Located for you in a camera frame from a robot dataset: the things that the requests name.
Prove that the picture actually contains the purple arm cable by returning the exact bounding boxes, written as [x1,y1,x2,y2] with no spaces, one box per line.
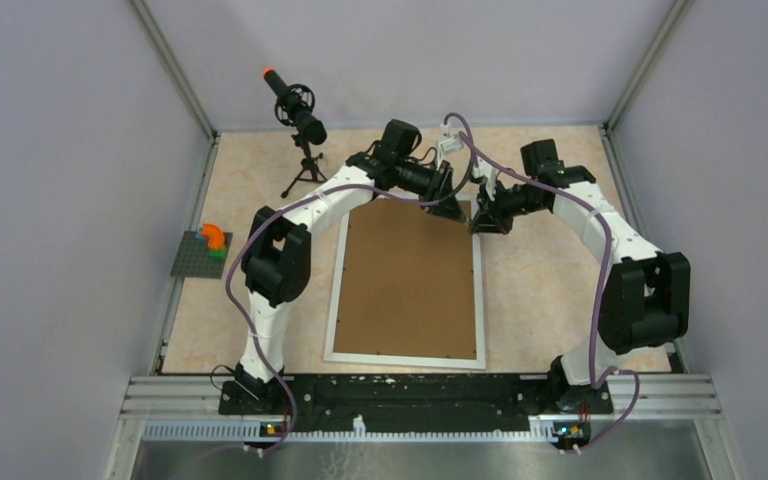
[460,129,642,455]
[224,112,478,458]

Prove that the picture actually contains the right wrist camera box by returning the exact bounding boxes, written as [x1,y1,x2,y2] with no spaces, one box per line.
[471,159,499,199]

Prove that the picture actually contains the orange curved toy block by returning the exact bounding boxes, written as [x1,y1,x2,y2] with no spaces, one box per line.
[199,223,226,250]

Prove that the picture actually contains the aluminium front rail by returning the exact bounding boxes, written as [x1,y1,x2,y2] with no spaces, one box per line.
[105,373,748,479]

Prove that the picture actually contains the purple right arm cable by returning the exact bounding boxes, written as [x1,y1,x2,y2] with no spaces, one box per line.
[460,129,642,455]

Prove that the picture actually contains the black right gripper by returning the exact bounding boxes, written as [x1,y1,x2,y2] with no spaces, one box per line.
[468,177,544,236]

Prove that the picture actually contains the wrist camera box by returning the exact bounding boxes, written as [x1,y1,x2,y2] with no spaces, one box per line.
[435,124,464,160]
[471,159,499,199]

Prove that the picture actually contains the black microphone orange tip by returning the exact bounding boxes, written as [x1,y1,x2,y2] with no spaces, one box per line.
[262,68,327,145]

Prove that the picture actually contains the green toy block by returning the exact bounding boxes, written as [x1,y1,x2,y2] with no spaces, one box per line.
[208,247,228,260]

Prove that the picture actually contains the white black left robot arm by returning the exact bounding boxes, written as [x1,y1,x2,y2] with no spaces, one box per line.
[225,120,469,414]

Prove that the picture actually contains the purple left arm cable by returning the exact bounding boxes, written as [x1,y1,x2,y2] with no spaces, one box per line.
[224,112,478,458]

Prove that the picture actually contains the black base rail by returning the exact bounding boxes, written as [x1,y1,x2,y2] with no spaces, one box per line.
[218,373,613,433]

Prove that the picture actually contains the grey lego baseplate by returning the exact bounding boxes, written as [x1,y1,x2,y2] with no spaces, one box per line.
[170,230,233,279]

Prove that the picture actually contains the black microphone tripod stand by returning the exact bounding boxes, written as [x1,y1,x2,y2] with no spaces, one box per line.
[280,133,327,199]

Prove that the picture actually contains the brown frame backing board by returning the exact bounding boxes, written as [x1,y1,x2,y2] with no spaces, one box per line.
[332,198,479,361]

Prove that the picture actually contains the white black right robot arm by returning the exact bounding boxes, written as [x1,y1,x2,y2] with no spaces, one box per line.
[465,139,691,412]

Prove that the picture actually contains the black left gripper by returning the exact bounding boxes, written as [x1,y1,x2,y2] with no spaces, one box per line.
[395,158,466,224]

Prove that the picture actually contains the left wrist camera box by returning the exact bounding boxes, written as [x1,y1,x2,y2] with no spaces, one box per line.
[435,124,464,160]

